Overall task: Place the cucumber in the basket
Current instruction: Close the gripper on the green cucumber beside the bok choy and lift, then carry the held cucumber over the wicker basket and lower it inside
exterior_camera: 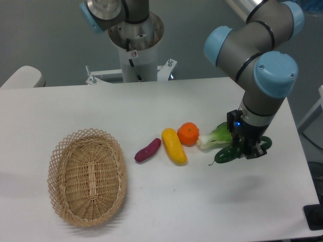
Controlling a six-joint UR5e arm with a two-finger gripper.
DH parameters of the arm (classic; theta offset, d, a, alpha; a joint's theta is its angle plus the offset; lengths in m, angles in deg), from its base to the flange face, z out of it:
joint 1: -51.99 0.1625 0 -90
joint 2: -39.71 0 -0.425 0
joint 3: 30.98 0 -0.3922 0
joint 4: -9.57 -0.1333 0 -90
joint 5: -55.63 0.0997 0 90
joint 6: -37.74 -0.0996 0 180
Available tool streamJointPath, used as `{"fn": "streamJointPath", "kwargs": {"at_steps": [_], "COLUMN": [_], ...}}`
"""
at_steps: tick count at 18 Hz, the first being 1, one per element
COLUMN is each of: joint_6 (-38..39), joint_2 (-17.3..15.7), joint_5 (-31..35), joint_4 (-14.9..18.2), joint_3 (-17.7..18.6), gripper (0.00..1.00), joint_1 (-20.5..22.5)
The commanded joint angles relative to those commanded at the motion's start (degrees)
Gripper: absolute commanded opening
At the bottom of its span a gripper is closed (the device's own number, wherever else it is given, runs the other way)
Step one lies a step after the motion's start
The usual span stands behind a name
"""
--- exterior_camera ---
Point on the orange tangerine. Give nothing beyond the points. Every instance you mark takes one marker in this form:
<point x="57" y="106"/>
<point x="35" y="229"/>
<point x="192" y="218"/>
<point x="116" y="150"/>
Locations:
<point x="188" y="134"/>

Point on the purple sweet potato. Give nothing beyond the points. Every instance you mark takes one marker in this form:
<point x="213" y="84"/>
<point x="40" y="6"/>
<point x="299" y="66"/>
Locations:
<point x="148" y="151"/>

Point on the green cucumber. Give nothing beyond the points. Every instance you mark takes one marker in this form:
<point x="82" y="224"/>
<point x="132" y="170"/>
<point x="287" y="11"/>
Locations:
<point x="226" y="154"/>

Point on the white chair armrest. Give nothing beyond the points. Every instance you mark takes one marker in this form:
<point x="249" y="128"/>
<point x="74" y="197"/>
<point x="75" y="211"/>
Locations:
<point x="25" y="77"/>

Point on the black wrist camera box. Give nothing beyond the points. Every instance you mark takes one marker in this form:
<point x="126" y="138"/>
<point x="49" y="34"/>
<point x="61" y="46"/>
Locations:
<point x="234" y="119"/>

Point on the black device at table edge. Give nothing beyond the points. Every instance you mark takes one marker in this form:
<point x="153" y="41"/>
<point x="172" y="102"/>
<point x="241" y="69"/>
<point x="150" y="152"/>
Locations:
<point x="313" y="214"/>

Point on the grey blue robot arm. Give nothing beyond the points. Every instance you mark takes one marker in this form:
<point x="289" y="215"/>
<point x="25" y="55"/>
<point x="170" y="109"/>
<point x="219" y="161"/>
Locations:
<point x="248" y="56"/>

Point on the white furniture at right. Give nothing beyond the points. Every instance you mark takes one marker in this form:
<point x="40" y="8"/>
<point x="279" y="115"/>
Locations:
<point x="311" y="115"/>

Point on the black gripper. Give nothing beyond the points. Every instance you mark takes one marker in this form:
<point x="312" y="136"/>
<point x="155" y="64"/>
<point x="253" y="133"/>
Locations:
<point x="253" y="128"/>

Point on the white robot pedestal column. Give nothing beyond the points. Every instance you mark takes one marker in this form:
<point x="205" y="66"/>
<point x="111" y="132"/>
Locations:
<point x="137" y="44"/>

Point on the yellow mango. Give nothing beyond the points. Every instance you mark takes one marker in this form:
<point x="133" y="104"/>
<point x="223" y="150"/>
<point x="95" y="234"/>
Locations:
<point x="173" y="147"/>

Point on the white pedestal base bracket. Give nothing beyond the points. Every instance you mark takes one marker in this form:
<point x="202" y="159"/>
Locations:
<point x="151" y="73"/>

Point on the woven wicker basket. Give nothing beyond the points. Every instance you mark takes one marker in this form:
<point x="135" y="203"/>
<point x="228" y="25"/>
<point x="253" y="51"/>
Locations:
<point x="87" y="178"/>

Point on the green bok choy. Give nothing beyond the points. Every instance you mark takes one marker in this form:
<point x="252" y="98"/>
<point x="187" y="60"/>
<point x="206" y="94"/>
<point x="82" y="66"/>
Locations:
<point x="218" y="138"/>

